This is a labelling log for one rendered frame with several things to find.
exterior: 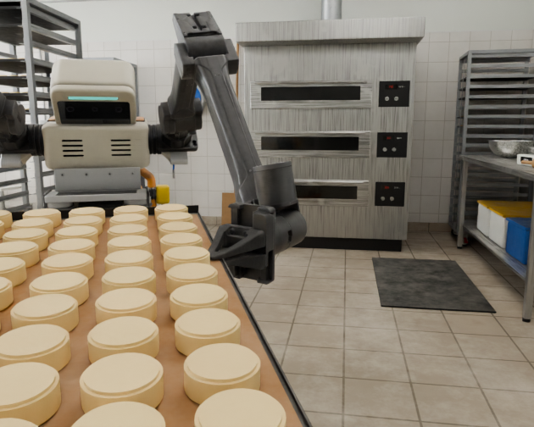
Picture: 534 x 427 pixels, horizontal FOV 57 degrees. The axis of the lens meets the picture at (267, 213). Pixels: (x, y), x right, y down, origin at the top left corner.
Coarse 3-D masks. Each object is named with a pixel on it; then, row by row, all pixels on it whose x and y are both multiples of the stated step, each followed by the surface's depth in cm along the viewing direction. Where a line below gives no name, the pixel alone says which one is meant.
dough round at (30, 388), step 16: (0, 368) 31; (16, 368) 31; (32, 368) 31; (48, 368) 31; (0, 384) 29; (16, 384) 29; (32, 384) 29; (48, 384) 29; (0, 400) 28; (16, 400) 28; (32, 400) 28; (48, 400) 29; (0, 416) 27; (16, 416) 27; (32, 416) 28; (48, 416) 29
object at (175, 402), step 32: (96, 256) 58; (160, 256) 59; (96, 288) 49; (160, 288) 49; (224, 288) 49; (0, 320) 42; (160, 320) 42; (160, 352) 37; (256, 352) 37; (64, 384) 33; (64, 416) 29; (192, 416) 30; (288, 416) 30
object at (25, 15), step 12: (24, 0) 259; (24, 12) 260; (24, 24) 261; (24, 36) 262; (36, 108) 270; (36, 120) 271; (36, 156) 273; (36, 168) 274; (36, 180) 275; (36, 192) 277
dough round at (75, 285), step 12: (48, 276) 46; (60, 276) 46; (72, 276) 46; (84, 276) 46; (36, 288) 43; (48, 288) 43; (60, 288) 43; (72, 288) 44; (84, 288) 45; (84, 300) 45
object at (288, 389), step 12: (12, 216) 74; (108, 216) 77; (204, 228) 72; (228, 276) 53; (240, 300) 47; (252, 324) 42; (264, 336) 39; (264, 348) 38; (276, 360) 36; (276, 372) 35; (288, 384) 33; (288, 396) 32; (300, 408) 30; (300, 420) 30
